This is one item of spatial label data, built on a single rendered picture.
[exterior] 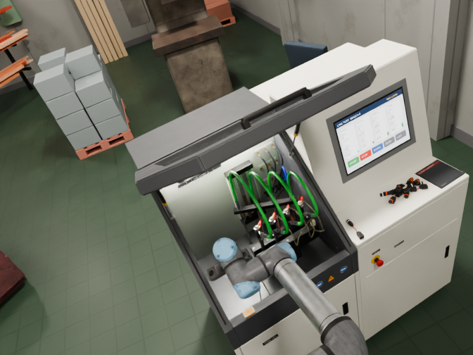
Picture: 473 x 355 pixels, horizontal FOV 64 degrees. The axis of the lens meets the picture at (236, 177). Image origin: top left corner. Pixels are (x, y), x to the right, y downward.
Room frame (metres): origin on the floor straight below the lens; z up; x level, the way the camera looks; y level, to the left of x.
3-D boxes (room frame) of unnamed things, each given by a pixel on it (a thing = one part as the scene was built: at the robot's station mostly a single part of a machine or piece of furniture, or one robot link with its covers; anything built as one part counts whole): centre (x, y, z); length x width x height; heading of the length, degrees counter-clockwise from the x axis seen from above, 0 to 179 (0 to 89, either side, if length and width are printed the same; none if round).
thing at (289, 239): (1.25, -0.13, 0.91); 0.34 x 0.10 x 0.15; 106
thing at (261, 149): (1.54, -0.18, 1.20); 0.13 x 0.03 x 0.31; 106
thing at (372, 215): (1.27, -0.73, 0.96); 0.70 x 0.22 x 0.03; 106
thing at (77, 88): (5.06, 1.59, 0.55); 1.12 x 0.74 x 1.11; 8
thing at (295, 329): (0.97, -0.08, 0.44); 0.65 x 0.02 x 0.68; 106
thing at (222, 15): (8.24, -0.38, 0.21); 1.22 x 0.87 x 0.42; 98
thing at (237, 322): (0.99, -0.08, 0.87); 0.62 x 0.04 x 0.16; 106
